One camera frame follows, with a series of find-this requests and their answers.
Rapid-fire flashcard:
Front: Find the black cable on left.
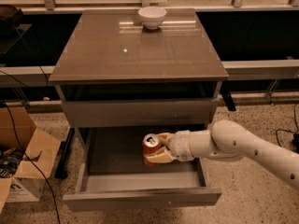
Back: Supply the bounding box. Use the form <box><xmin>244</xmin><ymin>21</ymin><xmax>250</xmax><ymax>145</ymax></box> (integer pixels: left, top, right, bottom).
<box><xmin>0</xmin><ymin>68</ymin><xmax>62</xmax><ymax>224</ymax></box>

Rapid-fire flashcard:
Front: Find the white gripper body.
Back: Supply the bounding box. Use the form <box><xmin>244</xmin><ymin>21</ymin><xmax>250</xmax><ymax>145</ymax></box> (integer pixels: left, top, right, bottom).
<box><xmin>168</xmin><ymin>131</ymin><xmax>194</xmax><ymax>161</ymax></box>

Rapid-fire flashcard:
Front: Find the orange coke can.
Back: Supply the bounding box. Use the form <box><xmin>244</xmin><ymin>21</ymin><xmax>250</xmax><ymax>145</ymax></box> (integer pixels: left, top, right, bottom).
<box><xmin>142</xmin><ymin>133</ymin><xmax>162</xmax><ymax>166</ymax></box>

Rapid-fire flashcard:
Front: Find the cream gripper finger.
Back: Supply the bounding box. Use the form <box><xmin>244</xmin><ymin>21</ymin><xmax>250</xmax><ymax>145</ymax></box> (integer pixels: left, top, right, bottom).
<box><xmin>158</xmin><ymin>133</ymin><xmax>172</xmax><ymax>147</ymax></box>
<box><xmin>143</xmin><ymin>147</ymin><xmax>175</xmax><ymax>164</ymax></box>

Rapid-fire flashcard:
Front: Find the grey drawer cabinet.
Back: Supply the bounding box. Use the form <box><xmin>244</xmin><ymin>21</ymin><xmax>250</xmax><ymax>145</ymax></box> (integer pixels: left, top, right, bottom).
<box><xmin>49</xmin><ymin>8</ymin><xmax>230</xmax><ymax>212</ymax></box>

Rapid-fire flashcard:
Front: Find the black power adapter cable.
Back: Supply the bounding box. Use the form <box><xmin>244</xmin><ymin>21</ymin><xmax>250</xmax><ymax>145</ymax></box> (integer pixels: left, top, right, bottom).
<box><xmin>275</xmin><ymin>105</ymin><xmax>299</xmax><ymax>154</ymax></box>

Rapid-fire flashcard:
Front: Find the black cabinet foot bar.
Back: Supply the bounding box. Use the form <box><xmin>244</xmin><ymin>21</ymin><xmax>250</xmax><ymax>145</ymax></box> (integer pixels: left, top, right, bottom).
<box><xmin>54</xmin><ymin>128</ymin><xmax>75</xmax><ymax>180</ymax></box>

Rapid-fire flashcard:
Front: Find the dark object on shelf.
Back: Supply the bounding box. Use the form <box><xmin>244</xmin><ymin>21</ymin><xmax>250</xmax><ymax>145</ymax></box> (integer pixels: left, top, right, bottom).
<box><xmin>0</xmin><ymin>5</ymin><xmax>23</xmax><ymax>38</ymax></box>

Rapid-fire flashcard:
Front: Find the white ceramic bowl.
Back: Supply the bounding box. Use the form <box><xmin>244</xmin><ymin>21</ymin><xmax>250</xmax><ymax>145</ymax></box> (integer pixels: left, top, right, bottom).
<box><xmin>138</xmin><ymin>7</ymin><xmax>166</xmax><ymax>30</ymax></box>

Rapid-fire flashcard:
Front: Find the open grey middle drawer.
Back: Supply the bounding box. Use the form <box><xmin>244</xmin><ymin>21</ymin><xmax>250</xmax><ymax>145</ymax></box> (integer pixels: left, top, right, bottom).
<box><xmin>64</xmin><ymin>126</ymin><xmax>221</xmax><ymax>211</ymax></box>

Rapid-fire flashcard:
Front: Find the open cardboard box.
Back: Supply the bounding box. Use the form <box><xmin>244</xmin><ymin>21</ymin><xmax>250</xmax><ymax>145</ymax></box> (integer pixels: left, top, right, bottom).
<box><xmin>0</xmin><ymin>107</ymin><xmax>61</xmax><ymax>212</ymax></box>

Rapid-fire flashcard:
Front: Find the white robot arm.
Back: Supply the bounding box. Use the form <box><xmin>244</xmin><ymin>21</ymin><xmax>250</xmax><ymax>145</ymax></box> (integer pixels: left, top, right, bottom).
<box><xmin>142</xmin><ymin>119</ymin><xmax>299</xmax><ymax>189</ymax></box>

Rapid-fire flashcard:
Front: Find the closed grey top drawer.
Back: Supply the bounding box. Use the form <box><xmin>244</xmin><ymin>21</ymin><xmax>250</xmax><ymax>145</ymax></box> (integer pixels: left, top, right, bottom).
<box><xmin>62</xmin><ymin>99</ymin><xmax>218</xmax><ymax>128</ymax></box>

